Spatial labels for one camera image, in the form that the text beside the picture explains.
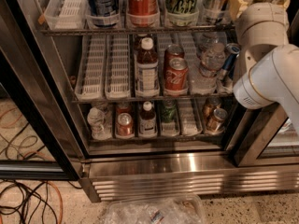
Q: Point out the top wire shelf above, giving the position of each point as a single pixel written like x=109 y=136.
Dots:
x=135 y=31

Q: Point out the bronze can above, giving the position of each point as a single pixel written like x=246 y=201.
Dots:
x=210 y=104
x=216 y=120

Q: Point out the middle wire shelf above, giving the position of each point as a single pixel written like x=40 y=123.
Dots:
x=155 y=98

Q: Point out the brown tea bottle middle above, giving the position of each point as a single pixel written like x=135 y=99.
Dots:
x=147 y=67

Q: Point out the clear water bottle middle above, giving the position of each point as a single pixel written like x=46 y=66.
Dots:
x=211 y=62

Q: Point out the bottom wire shelf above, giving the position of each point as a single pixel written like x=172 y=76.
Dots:
x=167 y=138

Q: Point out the blue pepsi can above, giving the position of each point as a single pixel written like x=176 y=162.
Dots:
x=104 y=13

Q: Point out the clear plastic bin on floor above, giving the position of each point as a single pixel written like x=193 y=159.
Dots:
x=180 y=209

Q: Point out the rear bronze can bottom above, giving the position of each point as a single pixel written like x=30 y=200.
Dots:
x=210 y=104

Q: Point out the green tall can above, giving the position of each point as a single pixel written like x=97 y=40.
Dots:
x=180 y=11

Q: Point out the empty clear top tray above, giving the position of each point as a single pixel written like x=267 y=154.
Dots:
x=65 y=14

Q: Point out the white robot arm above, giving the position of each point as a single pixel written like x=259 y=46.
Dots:
x=267 y=69

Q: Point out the stainless steel display fridge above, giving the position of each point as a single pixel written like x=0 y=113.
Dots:
x=129 y=170

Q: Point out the open left fridge door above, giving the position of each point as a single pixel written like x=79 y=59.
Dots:
x=27 y=87

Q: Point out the red can bottom front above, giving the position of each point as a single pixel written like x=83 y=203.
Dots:
x=124 y=124

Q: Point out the tall red coca-cola can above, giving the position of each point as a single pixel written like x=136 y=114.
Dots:
x=142 y=12

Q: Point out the empty white tray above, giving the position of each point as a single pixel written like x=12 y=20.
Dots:
x=117 y=85
x=189 y=123
x=90 y=74

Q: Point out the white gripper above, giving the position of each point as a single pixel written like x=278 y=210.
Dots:
x=249 y=19

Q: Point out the red coke can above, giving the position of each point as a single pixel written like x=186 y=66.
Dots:
x=176 y=74
x=173 y=51

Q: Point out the clear water bottle bottom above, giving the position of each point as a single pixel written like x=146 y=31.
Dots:
x=98 y=123

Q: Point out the blue red bull can top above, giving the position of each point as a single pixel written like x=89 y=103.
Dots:
x=214 y=10

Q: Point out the wire shelf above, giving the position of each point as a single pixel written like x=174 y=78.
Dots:
x=167 y=138
x=135 y=31
x=155 y=98

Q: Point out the front blue red bull can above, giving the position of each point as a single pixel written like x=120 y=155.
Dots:
x=229 y=81

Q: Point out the front bronze can bottom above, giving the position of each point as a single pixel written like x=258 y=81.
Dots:
x=216 y=120

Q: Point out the green can bottom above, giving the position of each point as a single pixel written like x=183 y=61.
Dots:
x=168 y=110

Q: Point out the empty white tray left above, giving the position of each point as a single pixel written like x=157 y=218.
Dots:
x=90 y=74

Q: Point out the empty white tray bottom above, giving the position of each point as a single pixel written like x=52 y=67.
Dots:
x=189 y=123

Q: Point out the blue red bull can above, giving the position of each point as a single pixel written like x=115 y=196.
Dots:
x=232 y=51
x=229 y=81
x=214 y=10

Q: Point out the rear blue red bull can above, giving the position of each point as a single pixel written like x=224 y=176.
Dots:
x=232 y=51

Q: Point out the front red coke can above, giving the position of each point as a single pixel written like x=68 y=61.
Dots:
x=176 y=74

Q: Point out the brown tea bottle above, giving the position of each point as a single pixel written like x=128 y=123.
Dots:
x=147 y=120
x=147 y=67

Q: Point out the clear water bottle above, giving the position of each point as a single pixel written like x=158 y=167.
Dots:
x=211 y=62
x=98 y=123

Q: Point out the rear red coke can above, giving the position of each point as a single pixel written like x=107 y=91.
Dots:
x=173 y=51

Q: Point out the brown tea bottle bottom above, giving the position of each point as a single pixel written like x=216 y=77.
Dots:
x=147 y=120

